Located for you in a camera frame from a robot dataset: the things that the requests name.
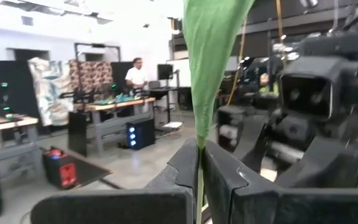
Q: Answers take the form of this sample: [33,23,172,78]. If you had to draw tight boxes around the black pipe frame stand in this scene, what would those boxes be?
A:
[73,42,122,100]

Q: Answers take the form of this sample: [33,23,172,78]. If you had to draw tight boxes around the whiteboard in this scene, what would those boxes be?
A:
[166,58,193,88]

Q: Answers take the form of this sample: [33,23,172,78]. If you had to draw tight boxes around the black floor mat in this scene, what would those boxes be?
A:
[63,151,113,190]

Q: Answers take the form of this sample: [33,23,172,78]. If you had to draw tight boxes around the white teal patterned fabric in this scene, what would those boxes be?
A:
[27,57,75,128]

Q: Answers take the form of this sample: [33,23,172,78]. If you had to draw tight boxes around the red artificial tulip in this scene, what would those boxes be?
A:
[182,0,257,224]

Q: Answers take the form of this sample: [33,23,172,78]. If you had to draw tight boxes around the black partition panel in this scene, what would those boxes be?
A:
[109,61,135,94]
[0,60,42,121]

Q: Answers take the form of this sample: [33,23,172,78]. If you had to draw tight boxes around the wooden workbench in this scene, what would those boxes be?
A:
[73,96,157,156]
[0,114,40,178]

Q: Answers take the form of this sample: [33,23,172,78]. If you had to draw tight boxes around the black monitor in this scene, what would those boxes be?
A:
[157,63,175,81]

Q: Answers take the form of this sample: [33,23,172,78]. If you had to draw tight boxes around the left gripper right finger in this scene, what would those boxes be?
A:
[202,139,358,224]

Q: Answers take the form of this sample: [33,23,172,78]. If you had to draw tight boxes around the black computer tower blue lights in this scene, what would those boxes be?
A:
[125,118,156,151]

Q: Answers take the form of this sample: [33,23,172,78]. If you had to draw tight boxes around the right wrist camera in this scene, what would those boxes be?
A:
[280,56,358,121]

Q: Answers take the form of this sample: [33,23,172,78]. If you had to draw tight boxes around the white floor box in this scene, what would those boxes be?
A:
[162,121,183,130]

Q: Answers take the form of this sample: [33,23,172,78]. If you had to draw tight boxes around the brown patterned fabric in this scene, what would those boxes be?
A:
[68,58,114,94]

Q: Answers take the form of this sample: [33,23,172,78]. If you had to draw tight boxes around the red black equipment case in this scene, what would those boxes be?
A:
[41,146,78,190]

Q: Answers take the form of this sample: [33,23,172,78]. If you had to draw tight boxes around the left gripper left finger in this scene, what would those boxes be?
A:
[30,138,199,224]

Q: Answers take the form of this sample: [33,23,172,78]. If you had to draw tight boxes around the person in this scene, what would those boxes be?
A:
[124,57,150,91]

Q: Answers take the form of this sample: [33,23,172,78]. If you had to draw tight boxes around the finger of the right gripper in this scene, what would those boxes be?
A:
[275,136,358,189]
[232,115,270,174]

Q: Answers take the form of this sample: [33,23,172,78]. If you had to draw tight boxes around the yellow hanging strap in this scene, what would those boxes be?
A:
[275,0,284,44]
[227,17,249,106]

